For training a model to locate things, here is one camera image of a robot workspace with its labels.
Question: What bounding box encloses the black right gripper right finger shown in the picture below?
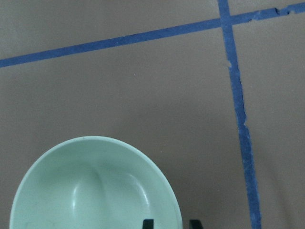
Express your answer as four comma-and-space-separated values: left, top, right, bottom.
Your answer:
189, 219, 203, 229

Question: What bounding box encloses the green bowl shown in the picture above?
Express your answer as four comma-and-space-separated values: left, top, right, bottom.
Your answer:
9, 136, 183, 229

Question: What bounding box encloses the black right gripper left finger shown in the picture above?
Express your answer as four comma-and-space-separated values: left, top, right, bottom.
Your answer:
142, 219, 154, 229

